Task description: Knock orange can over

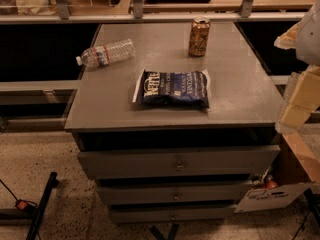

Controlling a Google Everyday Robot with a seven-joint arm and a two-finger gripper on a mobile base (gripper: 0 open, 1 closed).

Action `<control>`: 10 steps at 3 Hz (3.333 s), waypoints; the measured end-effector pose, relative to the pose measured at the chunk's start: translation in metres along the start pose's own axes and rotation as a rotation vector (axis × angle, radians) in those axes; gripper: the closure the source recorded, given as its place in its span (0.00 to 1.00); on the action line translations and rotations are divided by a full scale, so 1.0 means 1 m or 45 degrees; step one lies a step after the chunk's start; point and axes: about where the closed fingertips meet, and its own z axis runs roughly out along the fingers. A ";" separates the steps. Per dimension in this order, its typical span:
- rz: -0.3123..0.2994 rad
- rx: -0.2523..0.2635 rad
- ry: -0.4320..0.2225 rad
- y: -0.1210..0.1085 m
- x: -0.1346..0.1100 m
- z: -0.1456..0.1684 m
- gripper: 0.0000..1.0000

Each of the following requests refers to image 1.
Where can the blue Kettle chips bag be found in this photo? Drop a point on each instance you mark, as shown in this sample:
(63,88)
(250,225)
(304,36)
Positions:
(173,88)

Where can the grey drawer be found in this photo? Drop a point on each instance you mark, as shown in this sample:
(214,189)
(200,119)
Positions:
(145,163)
(171,214)
(173,192)

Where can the orange soda can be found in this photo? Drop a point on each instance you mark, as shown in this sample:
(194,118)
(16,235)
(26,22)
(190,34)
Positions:
(199,34)

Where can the black stand leg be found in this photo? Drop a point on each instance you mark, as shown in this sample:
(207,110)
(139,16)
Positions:
(38,215)

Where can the grey drawer cabinet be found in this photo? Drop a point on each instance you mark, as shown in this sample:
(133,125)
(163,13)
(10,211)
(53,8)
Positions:
(243,106)

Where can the bottom grey drawer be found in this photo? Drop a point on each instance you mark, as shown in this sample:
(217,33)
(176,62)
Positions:
(171,214)

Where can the cardboard box on floor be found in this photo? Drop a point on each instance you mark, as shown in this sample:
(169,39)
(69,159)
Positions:
(295,170)

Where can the orange cable clip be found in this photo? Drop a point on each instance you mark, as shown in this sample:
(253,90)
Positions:
(26,206)

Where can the top grey drawer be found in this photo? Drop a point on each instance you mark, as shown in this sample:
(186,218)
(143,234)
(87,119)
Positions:
(145,163)

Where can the orange can in box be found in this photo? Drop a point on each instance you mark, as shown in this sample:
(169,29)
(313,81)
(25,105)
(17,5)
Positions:
(270,182)

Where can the middle grey drawer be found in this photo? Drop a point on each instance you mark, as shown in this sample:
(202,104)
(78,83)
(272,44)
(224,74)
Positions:
(173,192)

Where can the metal railing frame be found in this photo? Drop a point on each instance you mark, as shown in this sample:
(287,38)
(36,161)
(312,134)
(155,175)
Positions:
(105,11)

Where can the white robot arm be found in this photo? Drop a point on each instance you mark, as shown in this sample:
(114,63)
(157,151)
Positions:
(307,46)

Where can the clear plastic water bottle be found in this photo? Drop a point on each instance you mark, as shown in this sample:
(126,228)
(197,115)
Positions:
(104,55)

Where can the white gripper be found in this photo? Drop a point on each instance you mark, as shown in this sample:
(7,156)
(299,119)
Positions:
(310,37)

